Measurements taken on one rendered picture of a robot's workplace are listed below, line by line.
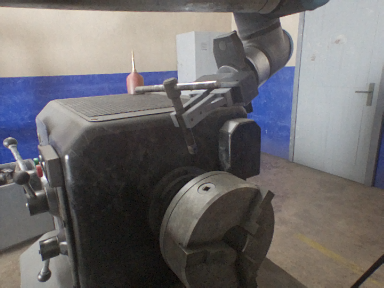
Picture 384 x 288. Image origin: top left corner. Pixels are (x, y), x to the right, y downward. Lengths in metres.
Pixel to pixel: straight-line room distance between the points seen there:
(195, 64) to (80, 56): 1.48
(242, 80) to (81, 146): 0.34
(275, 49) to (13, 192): 2.38
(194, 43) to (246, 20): 3.40
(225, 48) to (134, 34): 3.66
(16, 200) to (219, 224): 2.30
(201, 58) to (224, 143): 3.39
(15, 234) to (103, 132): 2.28
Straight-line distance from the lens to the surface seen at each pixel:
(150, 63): 4.27
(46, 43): 3.92
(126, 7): 0.43
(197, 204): 0.54
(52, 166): 0.65
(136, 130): 0.64
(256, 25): 0.65
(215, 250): 0.55
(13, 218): 2.78
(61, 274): 1.04
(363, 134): 3.75
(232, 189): 0.55
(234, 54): 0.57
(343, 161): 3.92
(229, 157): 0.74
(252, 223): 0.59
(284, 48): 0.69
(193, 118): 0.48
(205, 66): 4.13
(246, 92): 0.52
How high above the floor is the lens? 1.45
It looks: 16 degrees down
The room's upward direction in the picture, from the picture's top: 2 degrees counter-clockwise
